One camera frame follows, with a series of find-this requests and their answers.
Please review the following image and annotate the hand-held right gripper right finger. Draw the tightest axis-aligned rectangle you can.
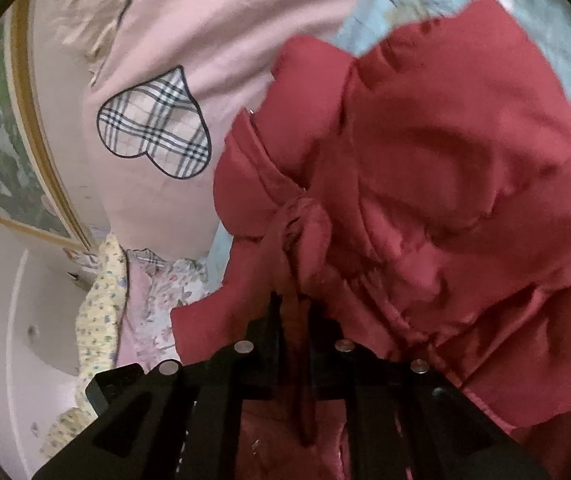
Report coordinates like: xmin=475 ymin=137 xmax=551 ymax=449
xmin=308 ymin=304 xmax=552 ymax=480

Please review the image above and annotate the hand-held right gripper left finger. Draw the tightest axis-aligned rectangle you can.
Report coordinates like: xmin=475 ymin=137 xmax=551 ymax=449
xmin=33 ymin=290 xmax=287 ymax=480

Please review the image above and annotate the red padded jacket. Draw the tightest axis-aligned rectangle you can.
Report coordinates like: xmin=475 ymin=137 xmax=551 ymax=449
xmin=170 ymin=0 xmax=571 ymax=480

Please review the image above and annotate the pink floral cloth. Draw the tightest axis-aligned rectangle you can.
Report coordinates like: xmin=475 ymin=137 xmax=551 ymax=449
xmin=114 ymin=247 xmax=212 ymax=367

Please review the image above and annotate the yellow floral pillow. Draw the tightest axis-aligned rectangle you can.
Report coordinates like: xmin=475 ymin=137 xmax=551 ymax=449
xmin=44 ymin=232 xmax=130 ymax=447

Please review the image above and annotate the white panelled headboard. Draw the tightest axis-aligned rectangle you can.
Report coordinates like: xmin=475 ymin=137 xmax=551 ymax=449
xmin=0 ymin=180 xmax=97 ymax=466

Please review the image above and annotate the pink pillow with plaid hearts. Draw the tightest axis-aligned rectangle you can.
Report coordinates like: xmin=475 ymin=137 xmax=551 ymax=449
xmin=83 ymin=0 xmax=399 ymax=261

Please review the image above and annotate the light blue floral bedsheet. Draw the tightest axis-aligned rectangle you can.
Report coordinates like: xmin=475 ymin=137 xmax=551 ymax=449
xmin=210 ymin=0 xmax=571 ymax=291

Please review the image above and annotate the beige satin pillow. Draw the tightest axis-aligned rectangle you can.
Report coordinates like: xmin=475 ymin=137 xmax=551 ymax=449
xmin=40 ymin=0 xmax=144 ymax=78

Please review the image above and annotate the gold framed wall picture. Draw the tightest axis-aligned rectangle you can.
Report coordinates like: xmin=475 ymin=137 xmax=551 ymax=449
xmin=0 ymin=0 xmax=97 ymax=252

